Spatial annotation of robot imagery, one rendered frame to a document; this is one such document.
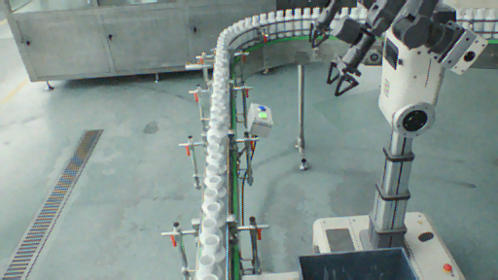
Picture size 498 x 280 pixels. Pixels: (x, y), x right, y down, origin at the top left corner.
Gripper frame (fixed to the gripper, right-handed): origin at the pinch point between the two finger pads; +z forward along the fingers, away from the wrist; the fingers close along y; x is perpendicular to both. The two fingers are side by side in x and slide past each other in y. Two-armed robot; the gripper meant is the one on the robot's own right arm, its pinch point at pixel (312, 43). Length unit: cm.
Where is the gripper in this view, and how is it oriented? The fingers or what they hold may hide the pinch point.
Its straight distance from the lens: 177.9
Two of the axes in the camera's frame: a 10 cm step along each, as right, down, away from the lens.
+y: -0.2, 4.7, -8.8
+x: 9.1, 3.8, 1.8
